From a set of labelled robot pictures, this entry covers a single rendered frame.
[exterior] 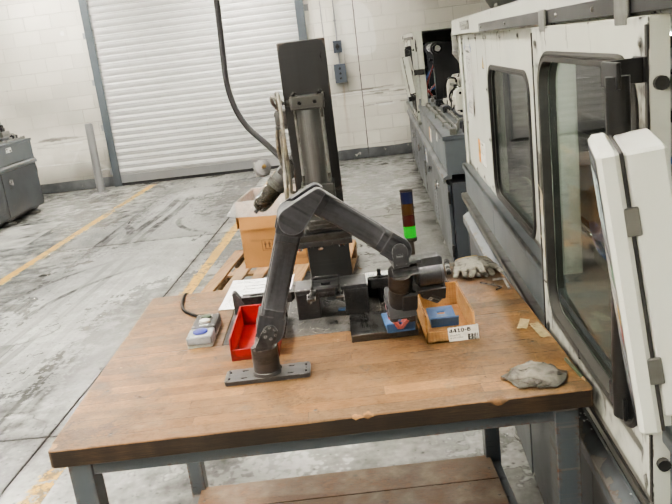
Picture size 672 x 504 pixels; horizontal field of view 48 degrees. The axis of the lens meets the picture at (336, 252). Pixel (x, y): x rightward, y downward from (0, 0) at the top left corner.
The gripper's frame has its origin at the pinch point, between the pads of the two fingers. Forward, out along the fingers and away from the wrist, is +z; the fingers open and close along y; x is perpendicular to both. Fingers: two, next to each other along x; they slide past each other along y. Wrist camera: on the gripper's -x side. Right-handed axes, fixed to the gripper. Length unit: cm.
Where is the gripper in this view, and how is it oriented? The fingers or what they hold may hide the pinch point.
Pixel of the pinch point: (400, 325)
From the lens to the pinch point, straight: 187.4
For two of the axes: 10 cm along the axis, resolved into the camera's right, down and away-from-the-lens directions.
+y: -1.1, -6.9, 7.1
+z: 0.6, 7.1, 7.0
